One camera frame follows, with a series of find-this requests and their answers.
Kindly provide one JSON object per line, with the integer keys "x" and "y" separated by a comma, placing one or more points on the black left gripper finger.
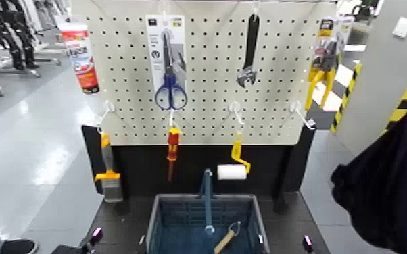
{"x": 95, "y": 237}

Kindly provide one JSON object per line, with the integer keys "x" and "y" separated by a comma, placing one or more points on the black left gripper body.
{"x": 70, "y": 249}

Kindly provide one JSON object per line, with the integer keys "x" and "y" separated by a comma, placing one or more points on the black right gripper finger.
{"x": 307, "y": 243}

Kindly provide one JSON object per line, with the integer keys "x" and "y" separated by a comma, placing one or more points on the black pegboard stand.
{"x": 143, "y": 166}

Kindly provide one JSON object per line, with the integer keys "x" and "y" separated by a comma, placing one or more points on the dark navy cloth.
{"x": 395, "y": 184}

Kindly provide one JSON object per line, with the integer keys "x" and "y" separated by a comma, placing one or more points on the red yellow screwdriver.
{"x": 172, "y": 142}

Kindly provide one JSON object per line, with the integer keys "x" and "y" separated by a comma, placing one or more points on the white pegboard hook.
{"x": 235, "y": 108}
{"x": 171, "y": 118}
{"x": 108, "y": 107}
{"x": 301, "y": 113}

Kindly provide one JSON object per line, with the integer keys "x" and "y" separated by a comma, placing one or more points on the blue scissors in card packaging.
{"x": 169, "y": 88}

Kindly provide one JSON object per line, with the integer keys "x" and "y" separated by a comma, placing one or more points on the yellow pliers in packaging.
{"x": 319, "y": 76}

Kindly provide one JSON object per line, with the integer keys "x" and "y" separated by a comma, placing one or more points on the red white sealant tube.
{"x": 81, "y": 53}

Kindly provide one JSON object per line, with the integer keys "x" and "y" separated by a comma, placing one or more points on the cream perforated pegboard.
{"x": 214, "y": 72}

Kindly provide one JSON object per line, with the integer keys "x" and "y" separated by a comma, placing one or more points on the black adjustable wrench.
{"x": 251, "y": 42}

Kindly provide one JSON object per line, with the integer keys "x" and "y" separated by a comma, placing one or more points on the black humanoid robot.
{"x": 15, "y": 35}

